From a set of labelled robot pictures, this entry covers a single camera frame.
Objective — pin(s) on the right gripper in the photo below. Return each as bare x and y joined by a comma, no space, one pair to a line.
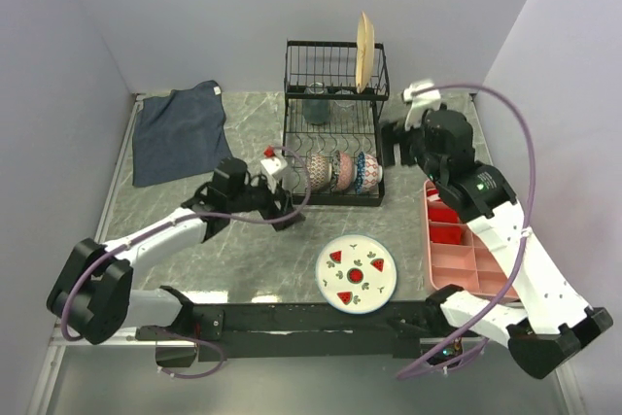
395,133

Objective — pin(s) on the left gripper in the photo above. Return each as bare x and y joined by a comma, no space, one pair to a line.
273,198

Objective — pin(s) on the blue patterned bowl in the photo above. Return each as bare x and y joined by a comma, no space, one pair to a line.
369,173

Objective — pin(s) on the clear glass cup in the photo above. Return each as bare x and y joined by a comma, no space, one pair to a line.
343,105

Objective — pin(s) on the pink floral leaf-pattern bowl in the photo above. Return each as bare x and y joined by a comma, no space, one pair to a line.
342,171

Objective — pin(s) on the blue scale pattern bowl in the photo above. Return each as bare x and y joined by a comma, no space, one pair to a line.
319,168

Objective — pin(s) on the blue grey ceramic mug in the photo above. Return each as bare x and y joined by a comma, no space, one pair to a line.
315,110

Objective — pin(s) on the beige bird pattern plate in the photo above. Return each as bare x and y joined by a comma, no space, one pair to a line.
365,52

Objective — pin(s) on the light blue plate underneath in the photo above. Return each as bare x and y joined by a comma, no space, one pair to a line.
356,274

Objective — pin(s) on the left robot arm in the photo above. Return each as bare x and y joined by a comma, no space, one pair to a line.
93,296

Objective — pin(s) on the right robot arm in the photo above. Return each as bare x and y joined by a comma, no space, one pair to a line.
537,315

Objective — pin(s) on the dark blue cloth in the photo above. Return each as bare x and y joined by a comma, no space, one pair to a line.
179,135

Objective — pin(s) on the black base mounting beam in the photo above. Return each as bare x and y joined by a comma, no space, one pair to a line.
218,333

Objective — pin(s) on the pink compartment tray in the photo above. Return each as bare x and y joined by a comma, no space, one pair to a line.
470,265

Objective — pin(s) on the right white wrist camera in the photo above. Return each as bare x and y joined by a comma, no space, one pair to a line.
420,96

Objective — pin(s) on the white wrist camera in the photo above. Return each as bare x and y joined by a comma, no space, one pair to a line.
273,167
420,96

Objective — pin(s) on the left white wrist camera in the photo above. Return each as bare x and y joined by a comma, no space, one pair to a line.
273,167

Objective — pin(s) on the black wire dish rack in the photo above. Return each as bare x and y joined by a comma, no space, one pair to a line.
332,63

